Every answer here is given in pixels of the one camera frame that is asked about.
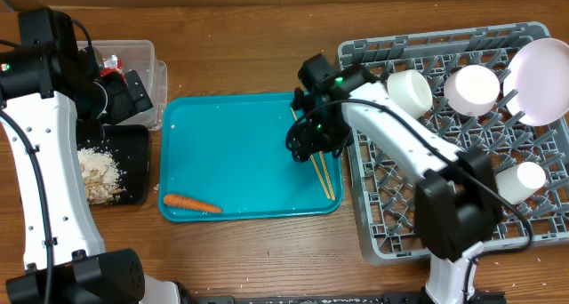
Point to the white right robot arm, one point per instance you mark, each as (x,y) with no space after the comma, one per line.
(457,203)

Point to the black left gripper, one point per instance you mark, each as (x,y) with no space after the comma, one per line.
(125,106)

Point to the white cup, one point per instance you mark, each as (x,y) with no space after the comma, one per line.
(519,182)

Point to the grey dishwasher rack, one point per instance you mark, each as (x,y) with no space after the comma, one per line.
(383,197)

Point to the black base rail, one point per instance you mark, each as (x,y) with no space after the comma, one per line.
(386,298)

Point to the clear plastic bin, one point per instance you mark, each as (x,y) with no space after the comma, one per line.
(140,55)

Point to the black plastic tray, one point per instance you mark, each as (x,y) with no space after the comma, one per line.
(129,147)

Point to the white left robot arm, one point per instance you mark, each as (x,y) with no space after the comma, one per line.
(49,88)

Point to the teal plastic tray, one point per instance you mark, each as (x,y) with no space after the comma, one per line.
(230,151)

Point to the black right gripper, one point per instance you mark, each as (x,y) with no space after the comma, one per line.
(305,143)

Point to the wooden chopstick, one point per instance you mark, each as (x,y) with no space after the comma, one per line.
(317,170)
(327,177)

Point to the orange carrot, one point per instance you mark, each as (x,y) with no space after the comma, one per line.
(184,202)

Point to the pile of rice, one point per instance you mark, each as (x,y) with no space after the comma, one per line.
(100,176)

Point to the white bowl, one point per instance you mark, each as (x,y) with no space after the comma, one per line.
(410,90)

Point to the red snack wrapper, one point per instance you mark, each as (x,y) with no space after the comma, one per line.
(111,64)

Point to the pink bowl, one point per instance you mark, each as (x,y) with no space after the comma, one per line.
(472,90)

